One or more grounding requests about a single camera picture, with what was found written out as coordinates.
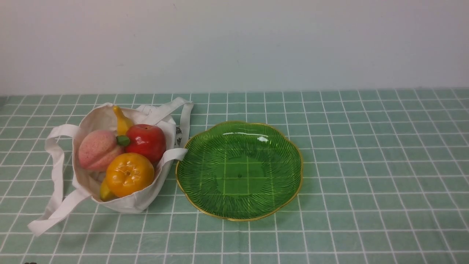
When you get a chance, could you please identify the orange yellow pear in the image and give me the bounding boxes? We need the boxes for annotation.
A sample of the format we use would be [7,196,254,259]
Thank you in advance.
[104,153,155,198]

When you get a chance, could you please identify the white canvas tote bag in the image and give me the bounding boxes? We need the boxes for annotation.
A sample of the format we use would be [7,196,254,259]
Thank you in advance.
[28,97,194,236]

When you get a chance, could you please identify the green glass plate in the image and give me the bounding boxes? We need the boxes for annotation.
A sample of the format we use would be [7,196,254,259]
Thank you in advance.
[175,121,304,221]

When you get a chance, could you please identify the red apple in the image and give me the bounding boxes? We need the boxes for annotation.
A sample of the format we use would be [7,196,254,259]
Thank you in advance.
[116,124,166,164]

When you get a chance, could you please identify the yellow banana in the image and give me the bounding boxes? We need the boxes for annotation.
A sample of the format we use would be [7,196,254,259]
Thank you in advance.
[99,106,134,202]

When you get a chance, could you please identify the pink peach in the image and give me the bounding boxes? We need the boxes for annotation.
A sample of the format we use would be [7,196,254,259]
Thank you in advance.
[78,130,124,172]

